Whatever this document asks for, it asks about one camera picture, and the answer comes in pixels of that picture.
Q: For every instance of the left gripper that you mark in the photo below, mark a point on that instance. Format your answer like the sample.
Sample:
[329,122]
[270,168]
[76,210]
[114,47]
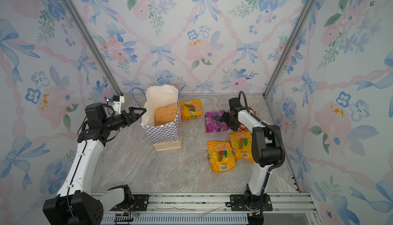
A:
[133,114]

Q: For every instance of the aluminium corner post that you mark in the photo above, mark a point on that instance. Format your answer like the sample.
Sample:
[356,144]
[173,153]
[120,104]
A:
[88,39]
[298,27]

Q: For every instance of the red fruit candy bag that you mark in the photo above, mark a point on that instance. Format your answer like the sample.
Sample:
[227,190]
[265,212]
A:
[247,118]

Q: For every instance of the left aluminium corner post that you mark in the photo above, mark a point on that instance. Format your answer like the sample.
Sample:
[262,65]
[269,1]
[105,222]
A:
[88,39]

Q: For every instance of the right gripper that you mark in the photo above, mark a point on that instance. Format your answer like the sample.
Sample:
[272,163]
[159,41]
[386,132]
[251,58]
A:
[225,117]

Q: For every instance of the purple grape candy bag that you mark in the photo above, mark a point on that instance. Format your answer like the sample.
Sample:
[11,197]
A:
[213,123]

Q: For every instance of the orange kraft snack pouch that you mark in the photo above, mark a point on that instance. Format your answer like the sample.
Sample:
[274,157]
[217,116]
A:
[165,115]

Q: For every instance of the right aluminium corner post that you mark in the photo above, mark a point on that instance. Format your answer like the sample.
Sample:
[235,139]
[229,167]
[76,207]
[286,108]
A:
[298,27]

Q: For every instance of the yellow mango candy bag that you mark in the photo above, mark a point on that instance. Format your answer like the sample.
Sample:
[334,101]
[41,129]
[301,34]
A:
[221,156]
[241,143]
[191,109]

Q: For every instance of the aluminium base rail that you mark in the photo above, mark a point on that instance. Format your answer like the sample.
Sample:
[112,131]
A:
[210,209]

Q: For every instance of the yellow mango candy bag top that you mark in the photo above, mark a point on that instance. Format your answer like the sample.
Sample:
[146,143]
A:
[191,109]

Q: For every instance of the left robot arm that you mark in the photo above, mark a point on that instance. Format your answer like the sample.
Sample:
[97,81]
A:
[74,203]

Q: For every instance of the yellow mango candy bag right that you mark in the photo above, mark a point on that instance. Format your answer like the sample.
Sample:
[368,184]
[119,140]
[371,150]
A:
[241,143]

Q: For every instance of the yellow mango candy bag front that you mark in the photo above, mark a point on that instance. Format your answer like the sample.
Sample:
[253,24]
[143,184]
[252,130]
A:
[221,156]

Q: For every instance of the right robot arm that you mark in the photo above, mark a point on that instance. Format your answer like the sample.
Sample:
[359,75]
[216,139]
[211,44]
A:
[267,150]

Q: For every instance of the blue checkered paper bag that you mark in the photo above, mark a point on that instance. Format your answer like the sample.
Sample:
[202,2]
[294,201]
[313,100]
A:
[168,136]

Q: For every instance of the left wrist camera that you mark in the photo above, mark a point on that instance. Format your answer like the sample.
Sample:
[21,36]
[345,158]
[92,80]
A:
[116,103]

